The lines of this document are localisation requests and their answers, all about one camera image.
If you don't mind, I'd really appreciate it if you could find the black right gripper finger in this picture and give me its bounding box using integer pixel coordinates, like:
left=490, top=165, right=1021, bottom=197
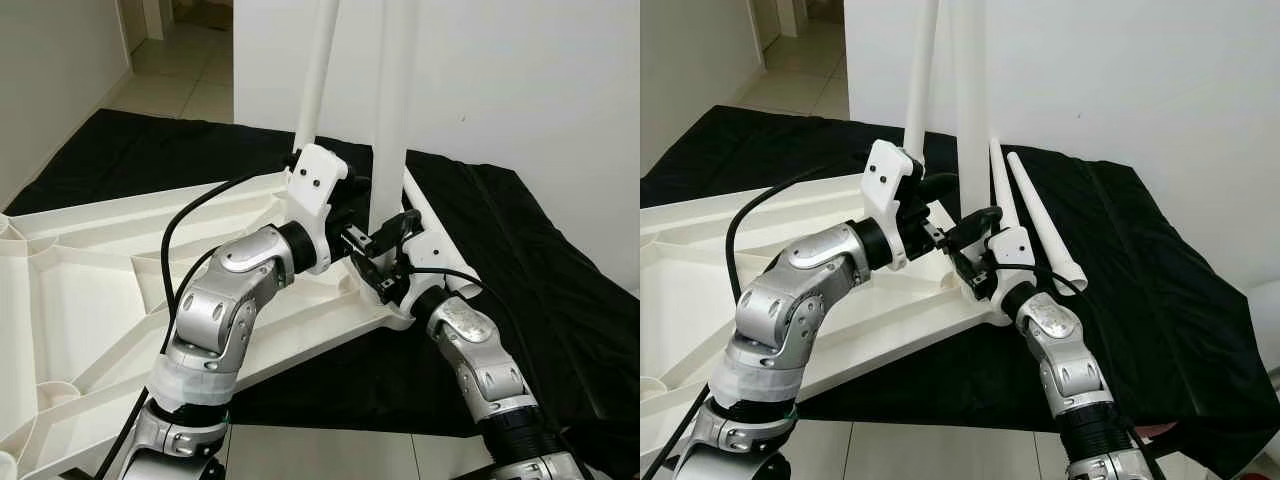
left=385, top=210, right=421, bottom=247
left=948, top=205, right=1001, bottom=246

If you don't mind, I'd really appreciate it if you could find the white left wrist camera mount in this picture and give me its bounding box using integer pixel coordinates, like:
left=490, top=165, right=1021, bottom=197
left=283, top=143, right=351, bottom=276
left=862, top=138, right=926, bottom=273

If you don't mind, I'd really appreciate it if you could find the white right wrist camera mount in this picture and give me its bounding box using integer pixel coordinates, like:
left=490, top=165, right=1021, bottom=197
left=405, top=225, right=451, bottom=299
left=985, top=226, right=1036, bottom=301

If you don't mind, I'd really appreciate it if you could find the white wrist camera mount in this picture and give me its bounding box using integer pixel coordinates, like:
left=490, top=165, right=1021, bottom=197
left=985, top=226, right=1036, bottom=301
left=405, top=225, right=451, bottom=299
left=862, top=138, right=926, bottom=273
left=283, top=143, right=351, bottom=276

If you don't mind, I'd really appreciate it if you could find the black table cloth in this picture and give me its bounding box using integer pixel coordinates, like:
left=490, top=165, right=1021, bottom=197
left=5, top=108, right=641, bottom=441
left=640, top=105, right=1280, bottom=476

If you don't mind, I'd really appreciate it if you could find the white electric fan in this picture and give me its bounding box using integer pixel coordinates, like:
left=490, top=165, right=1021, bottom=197
left=1240, top=280, right=1280, bottom=381

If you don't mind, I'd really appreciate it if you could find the white door frame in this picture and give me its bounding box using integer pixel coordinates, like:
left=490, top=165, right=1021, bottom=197
left=118, top=0, right=171, bottom=41
left=750, top=0, right=811, bottom=39

